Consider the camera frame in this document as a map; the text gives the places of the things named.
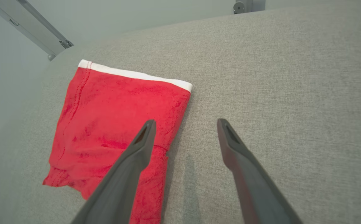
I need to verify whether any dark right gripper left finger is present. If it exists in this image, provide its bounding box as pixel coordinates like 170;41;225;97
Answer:
71;119;157;224

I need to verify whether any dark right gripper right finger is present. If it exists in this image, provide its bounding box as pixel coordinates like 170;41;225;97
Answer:
217;118;302;224

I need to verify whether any red basketball shorts white trim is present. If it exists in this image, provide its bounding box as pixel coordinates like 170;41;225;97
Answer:
42;59;193;224

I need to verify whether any dark grey hinge bracket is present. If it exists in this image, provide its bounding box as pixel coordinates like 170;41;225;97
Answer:
233;0;246;15

